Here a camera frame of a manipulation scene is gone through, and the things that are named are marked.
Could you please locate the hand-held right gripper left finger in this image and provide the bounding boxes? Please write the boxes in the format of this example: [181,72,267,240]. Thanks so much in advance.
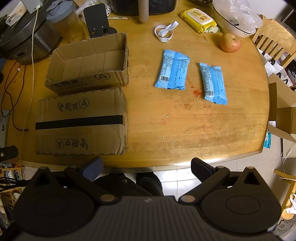
[30,156,118,205]

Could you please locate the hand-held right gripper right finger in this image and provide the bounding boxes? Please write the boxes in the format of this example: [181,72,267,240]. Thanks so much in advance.
[179,158,265,205]

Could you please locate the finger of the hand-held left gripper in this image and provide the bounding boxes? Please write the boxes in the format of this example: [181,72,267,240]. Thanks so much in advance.
[0,146,19,161]

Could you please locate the cardboard box lid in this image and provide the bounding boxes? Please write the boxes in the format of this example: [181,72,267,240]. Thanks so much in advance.
[35,87,128,156]

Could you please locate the narrow blue packet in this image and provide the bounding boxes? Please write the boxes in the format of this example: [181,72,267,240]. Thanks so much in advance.
[199,62,228,105]

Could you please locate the wide blue packet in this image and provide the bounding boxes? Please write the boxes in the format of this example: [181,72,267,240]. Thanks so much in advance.
[154,49,190,90]

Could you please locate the cardboard box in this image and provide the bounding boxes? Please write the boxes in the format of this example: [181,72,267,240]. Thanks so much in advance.
[44,32,129,95]

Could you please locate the brown cardboard carton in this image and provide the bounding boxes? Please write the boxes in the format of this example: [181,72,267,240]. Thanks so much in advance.
[267,74,296,142]

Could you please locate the grey rice cooker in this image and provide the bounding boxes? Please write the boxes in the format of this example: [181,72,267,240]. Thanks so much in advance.
[0,9,62,65]

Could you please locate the white paper bags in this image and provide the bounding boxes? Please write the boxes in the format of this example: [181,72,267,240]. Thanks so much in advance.
[258,48,296,87]

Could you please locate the apple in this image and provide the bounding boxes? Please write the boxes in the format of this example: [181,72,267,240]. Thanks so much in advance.
[220,32,242,53]

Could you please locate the bottle with grey lid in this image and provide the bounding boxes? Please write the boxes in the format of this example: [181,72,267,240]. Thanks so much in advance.
[46,1,86,43]

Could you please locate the white elastic band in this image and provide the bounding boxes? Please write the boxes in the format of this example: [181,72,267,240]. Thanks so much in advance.
[154,21,179,43]

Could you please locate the white bowl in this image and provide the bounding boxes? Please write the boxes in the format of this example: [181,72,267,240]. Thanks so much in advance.
[212,2,257,38]

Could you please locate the black phone stand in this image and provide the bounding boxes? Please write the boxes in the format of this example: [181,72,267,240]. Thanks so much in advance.
[83,3,118,39]

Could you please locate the yellow wet wipes pack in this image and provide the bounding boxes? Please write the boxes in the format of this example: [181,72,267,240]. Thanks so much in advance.
[178,8,218,34]

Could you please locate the grey power adapter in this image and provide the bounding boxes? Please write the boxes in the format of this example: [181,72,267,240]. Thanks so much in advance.
[20,0,45,13]

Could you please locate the wooden chair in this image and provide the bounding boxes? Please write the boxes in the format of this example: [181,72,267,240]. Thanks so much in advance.
[252,15,296,68]

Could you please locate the clear plastic bag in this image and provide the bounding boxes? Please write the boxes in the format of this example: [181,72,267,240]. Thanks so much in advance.
[213,0,264,30]

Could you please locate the cardboard tube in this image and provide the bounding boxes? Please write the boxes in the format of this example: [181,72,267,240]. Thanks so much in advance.
[138,0,150,23]

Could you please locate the black appliance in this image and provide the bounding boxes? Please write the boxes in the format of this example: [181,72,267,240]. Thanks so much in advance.
[109,0,177,16]

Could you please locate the black cable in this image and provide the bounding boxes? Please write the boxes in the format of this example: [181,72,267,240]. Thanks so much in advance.
[1,61,29,131]

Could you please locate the white cable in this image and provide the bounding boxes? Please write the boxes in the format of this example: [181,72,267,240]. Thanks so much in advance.
[20,6,40,163]

